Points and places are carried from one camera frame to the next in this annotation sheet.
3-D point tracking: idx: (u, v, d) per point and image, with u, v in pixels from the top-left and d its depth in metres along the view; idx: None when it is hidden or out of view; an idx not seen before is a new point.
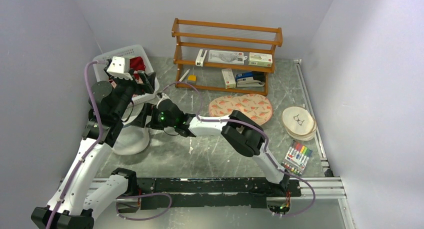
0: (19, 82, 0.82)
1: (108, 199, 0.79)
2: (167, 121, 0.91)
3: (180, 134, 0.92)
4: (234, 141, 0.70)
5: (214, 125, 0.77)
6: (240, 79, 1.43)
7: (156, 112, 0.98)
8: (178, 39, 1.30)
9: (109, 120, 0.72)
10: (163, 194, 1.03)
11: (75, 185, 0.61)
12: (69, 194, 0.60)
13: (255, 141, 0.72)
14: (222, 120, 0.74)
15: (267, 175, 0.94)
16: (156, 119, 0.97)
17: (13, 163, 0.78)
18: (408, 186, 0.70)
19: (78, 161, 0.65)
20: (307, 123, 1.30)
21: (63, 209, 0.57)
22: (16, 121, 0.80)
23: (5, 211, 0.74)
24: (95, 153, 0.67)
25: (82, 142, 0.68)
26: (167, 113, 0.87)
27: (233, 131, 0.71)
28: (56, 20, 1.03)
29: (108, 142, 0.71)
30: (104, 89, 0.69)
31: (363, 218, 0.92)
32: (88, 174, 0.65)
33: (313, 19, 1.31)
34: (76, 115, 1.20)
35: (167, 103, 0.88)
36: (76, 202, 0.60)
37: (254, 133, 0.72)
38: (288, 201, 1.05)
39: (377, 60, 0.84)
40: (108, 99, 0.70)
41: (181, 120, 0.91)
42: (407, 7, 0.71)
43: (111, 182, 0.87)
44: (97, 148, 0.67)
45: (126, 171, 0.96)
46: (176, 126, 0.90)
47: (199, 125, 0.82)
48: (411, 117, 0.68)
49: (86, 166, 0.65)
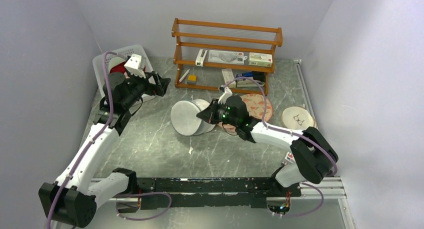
0: (18, 83, 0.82)
1: (109, 190, 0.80)
2: (230, 119, 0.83)
3: (239, 135, 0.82)
4: (304, 162, 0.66)
5: (283, 136, 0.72)
6: (240, 79, 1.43)
7: (219, 108, 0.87)
8: (178, 39, 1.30)
9: (119, 108, 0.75)
10: (163, 193, 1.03)
11: (85, 164, 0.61)
12: (78, 171, 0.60)
13: (324, 166, 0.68)
14: (294, 133, 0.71)
15: (278, 175, 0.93)
16: (217, 115, 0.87)
17: (13, 163, 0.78)
18: (408, 185, 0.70)
19: (88, 141, 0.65)
20: (307, 123, 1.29)
21: (70, 185, 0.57)
22: (16, 120, 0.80)
23: (6, 211, 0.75)
24: (105, 135, 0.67)
25: (92, 127, 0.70)
26: (233, 109, 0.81)
27: (305, 149, 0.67)
28: (55, 21, 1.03)
29: (117, 129, 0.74)
30: (117, 79, 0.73)
31: (363, 219, 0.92)
32: (97, 155, 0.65)
33: (314, 19, 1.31)
34: (75, 115, 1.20)
35: (238, 99, 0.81)
36: (83, 179, 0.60)
37: (325, 159, 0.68)
38: (288, 201, 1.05)
39: (378, 60, 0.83)
40: (120, 89, 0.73)
41: (244, 120, 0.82)
42: (408, 6, 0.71)
43: (112, 176, 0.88)
44: (107, 131, 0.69)
45: (126, 171, 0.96)
46: (238, 127, 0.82)
47: (263, 131, 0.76)
48: (412, 118, 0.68)
49: (96, 147, 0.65)
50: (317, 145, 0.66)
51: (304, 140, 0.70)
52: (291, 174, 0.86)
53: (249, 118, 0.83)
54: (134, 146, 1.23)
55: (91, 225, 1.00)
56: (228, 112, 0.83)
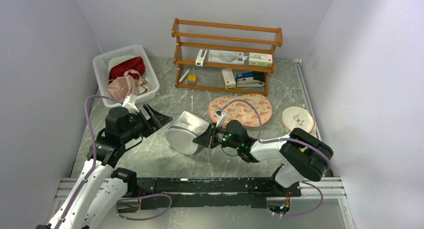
0: (19, 82, 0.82)
1: (106, 209, 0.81)
2: (230, 143, 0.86)
3: (242, 158, 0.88)
4: (295, 161, 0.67)
5: (276, 145, 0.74)
6: (240, 79, 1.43)
7: (218, 132, 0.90)
8: (178, 39, 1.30)
9: (115, 141, 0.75)
10: (164, 194, 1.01)
11: (77, 205, 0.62)
12: (70, 213, 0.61)
13: (320, 161, 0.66)
14: (282, 139, 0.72)
15: (278, 177, 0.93)
16: (217, 139, 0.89)
17: (14, 163, 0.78)
18: (407, 186, 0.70)
19: (81, 181, 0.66)
20: (307, 122, 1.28)
21: (63, 228, 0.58)
22: (17, 120, 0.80)
23: (7, 212, 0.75)
24: (97, 173, 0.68)
25: (86, 163, 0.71)
26: (235, 135, 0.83)
27: (294, 151, 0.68)
28: (56, 21, 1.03)
29: (110, 163, 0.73)
30: (120, 112, 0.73)
31: (363, 219, 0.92)
32: (90, 193, 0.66)
33: (314, 19, 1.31)
34: (75, 115, 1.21)
35: (237, 124, 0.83)
36: (76, 221, 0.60)
37: (317, 155, 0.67)
38: (288, 201, 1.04)
39: (378, 60, 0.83)
40: (121, 124, 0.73)
41: (245, 143, 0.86)
42: (408, 6, 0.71)
43: (109, 188, 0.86)
44: (99, 168, 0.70)
45: (126, 171, 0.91)
46: (239, 150, 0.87)
47: (259, 147, 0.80)
48: (412, 118, 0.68)
49: (89, 186, 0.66)
50: (303, 144, 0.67)
51: (293, 141, 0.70)
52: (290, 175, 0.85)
53: (249, 139, 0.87)
54: (134, 146, 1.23)
55: None
56: (228, 137, 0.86)
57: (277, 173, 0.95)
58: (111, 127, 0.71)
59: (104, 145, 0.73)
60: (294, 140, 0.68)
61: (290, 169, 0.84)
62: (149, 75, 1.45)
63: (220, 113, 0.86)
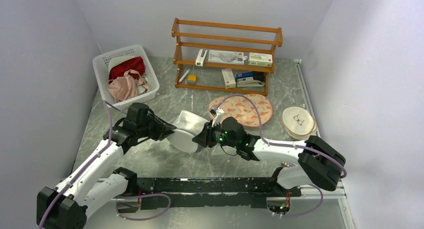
0: (18, 82, 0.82)
1: (105, 196, 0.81)
2: (227, 141, 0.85)
3: (242, 156, 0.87)
4: (314, 171, 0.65)
5: (288, 151, 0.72)
6: (240, 79, 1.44)
7: (215, 130, 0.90)
8: (178, 39, 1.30)
9: (132, 129, 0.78)
10: (163, 195, 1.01)
11: (86, 175, 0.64)
12: (78, 181, 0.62)
13: (333, 171, 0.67)
14: (298, 146, 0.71)
15: (281, 179, 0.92)
16: (214, 137, 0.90)
17: (14, 162, 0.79)
18: (408, 185, 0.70)
19: (95, 154, 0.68)
20: (307, 123, 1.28)
21: (69, 193, 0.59)
22: (17, 120, 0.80)
23: (7, 211, 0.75)
24: (111, 151, 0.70)
25: (101, 141, 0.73)
26: (231, 133, 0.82)
27: (314, 161, 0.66)
28: (55, 21, 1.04)
29: (123, 149, 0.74)
30: (143, 105, 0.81)
31: (363, 218, 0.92)
32: (99, 169, 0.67)
33: (314, 19, 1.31)
34: (75, 115, 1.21)
35: (232, 122, 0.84)
36: (81, 191, 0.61)
37: (332, 164, 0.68)
38: (288, 201, 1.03)
39: (378, 60, 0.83)
40: (142, 114, 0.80)
41: (243, 140, 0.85)
42: (408, 5, 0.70)
43: (110, 180, 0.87)
44: (113, 147, 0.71)
45: (127, 172, 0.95)
46: (238, 148, 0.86)
47: (266, 148, 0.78)
48: (412, 118, 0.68)
49: (100, 161, 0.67)
50: (322, 153, 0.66)
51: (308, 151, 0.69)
52: (298, 179, 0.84)
53: (248, 136, 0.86)
54: (134, 146, 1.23)
55: (92, 224, 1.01)
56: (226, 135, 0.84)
57: (278, 175, 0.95)
58: (132, 114, 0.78)
59: (121, 131, 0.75)
60: (313, 150, 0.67)
61: (298, 174, 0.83)
62: (149, 75, 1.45)
63: (215, 112, 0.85)
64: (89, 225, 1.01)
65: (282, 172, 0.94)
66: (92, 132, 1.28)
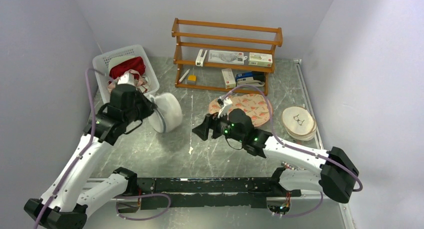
0: (18, 82, 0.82)
1: (105, 195, 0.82)
2: (234, 134, 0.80)
3: (248, 151, 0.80)
4: (334, 185, 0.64)
5: (307, 159, 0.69)
6: (240, 79, 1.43)
7: (221, 121, 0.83)
8: (177, 39, 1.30)
9: (116, 117, 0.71)
10: (163, 195, 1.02)
11: (70, 182, 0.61)
12: (62, 190, 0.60)
13: (349, 184, 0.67)
14: (320, 156, 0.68)
15: (283, 181, 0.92)
16: (219, 129, 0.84)
17: (13, 162, 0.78)
18: (408, 185, 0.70)
19: (76, 157, 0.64)
20: (307, 123, 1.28)
21: (54, 205, 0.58)
22: (17, 119, 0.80)
23: (6, 211, 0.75)
24: (94, 151, 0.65)
25: (82, 138, 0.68)
26: (238, 125, 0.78)
27: (335, 176, 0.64)
28: (55, 21, 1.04)
29: (109, 140, 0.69)
30: (126, 88, 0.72)
31: (364, 218, 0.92)
32: (85, 170, 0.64)
33: (314, 19, 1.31)
34: (75, 115, 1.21)
35: (240, 114, 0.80)
36: (68, 198, 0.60)
37: (351, 177, 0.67)
38: (288, 201, 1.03)
39: (378, 60, 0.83)
40: (126, 99, 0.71)
41: (250, 134, 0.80)
42: (407, 6, 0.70)
43: (110, 180, 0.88)
44: (95, 145, 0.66)
45: (126, 172, 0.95)
46: (245, 142, 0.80)
47: (280, 150, 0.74)
48: (412, 118, 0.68)
49: (83, 163, 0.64)
50: (346, 168, 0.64)
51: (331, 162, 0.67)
52: (302, 185, 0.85)
53: (255, 131, 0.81)
54: (134, 146, 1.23)
55: (92, 225, 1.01)
56: (232, 127, 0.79)
57: (281, 176, 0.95)
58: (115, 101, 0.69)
59: (104, 120, 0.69)
60: (338, 164, 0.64)
61: (303, 180, 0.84)
62: (149, 75, 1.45)
63: (222, 101, 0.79)
64: (89, 225, 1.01)
65: (285, 174, 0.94)
66: None
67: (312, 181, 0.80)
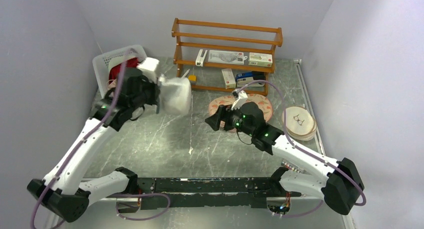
0: (18, 83, 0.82)
1: (107, 188, 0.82)
2: (245, 127, 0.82)
3: (256, 145, 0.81)
4: (336, 195, 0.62)
5: (315, 165, 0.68)
6: (240, 79, 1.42)
7: (234, 114, 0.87)
8: (178, 39, 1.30)
9: (122, 102, 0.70)
10: (162, 195, 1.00)
11: (73, 165, 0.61)
12: (65, 173, 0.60)
13: (353, 199, 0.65)
14: (329, 164, 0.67)
15: (283, 181, 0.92)
16: (231, 122, 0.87)
17: (13, 162, 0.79)
18: (407, 185, 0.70)
19: (80, 140, 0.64)
20: (307, 123, 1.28)
21: (56, 187, 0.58)
22: (17, 120, 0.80)
23: (6, 211, 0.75)
24: (98, 135, 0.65)
25: (87, 122, 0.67)
26: (249, 118, 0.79)
27: (342, 187, 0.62)
28: (55, 21, 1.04)
29: (114, 126, 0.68)
30: (133, 72, 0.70)
31: (363, 218, 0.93)
32: (87, 155, 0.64)
33: (314, 19, 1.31)
34: (76, 115, 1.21)
35: (253, 107, 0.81)
36: (70, 181, 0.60)
37: (357, 192, 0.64)
38: (288, 201, 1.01)
39: (378, 60, 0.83)
40: (132, 83, 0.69)
41: (261, 128, 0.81)
42: (408, 6, 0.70)
43: (112, 175, 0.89)
44: (101, 129, 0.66)
45: (128, 171, 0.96)
46: (254, 135, 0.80)
47: (289, 150, 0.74)
48: (412, 118, 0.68)
49: (87, 148, 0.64)
50: (353, 182, 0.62)
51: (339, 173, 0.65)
52: (303, 188, 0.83)
53: (266, 127, 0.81)
54: (134, 146, 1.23)
55: (92, 225, 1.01)
56: (243, 120, 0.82)
57: (282, 176, 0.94)
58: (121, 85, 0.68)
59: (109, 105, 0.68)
60: (346, 175, 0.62)
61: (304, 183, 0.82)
62: None
63: (237, 95, 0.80)
64: (89, 225, 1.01)
65: (286, 174, 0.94)
66: None
67: (314, 187, 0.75)
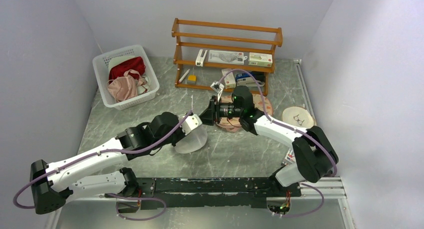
0: (19, 82, 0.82)
1: (95, 190, 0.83)
2: (236, 112, 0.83)
3: (242, 126, 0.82)
4: (305, 162, 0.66)
5: (286, 132, 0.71)
6: (240, 79, 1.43)
7: (222, 105, 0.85)
8: (178, 39, 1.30)
9: (148, 138, 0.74)
10: (153, 199, 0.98)
11: (76, 167, 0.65)
12: (66, 171, 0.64)
13: (325, 168, 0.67)
14: (297, 130, 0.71)
15: (278, 174, 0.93)
16: (222, 113, 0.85)
17: (13, 162, 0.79)
18: (408, 186, 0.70)
19: (95, 152, 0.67)
20: (307, 123, 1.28)
21: (51, 178, 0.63)
22: (17, 119, 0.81)
23: (5, 211, 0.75)
24: (111, 155, 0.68)
25: (112, 139, 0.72)
26: (240, 99, 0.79)
27: (306, 147, 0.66)
28: (55, 22, 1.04)
29: (129, 156, 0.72)
30: (172, 119, 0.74)
31: (364, 218, 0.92)
32: (92, 166, 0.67)
33: (314, 19, 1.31)
34: (76, 115, 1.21)
35: (244, 89, 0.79)
36: (64, 180, 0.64)
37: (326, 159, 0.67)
38: (288, 201, 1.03)
39: (378, 60, 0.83)
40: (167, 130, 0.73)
41: (249, 110, 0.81)
42: (408, 6, 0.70)
43: (110, 177, 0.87)
44: (116, 153, 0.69)
45: (131, 177, 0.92)
46: (242, 117, 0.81)
47: (268, 125, 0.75)
48: (412, 118, 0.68)
49: (96, 160, 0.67)
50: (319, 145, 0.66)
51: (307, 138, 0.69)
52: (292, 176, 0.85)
53: (254, 109, 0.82)
54: None
55: (92, 224, 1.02)
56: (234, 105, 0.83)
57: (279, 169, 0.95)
58: (156, 128, 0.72)
59: (136, 137, 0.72)
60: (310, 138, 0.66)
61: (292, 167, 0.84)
62: (149, 75, 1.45)
63: (218, 86, 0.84)
64: (90, 225, 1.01)
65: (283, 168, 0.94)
66: (92, 132, 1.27)
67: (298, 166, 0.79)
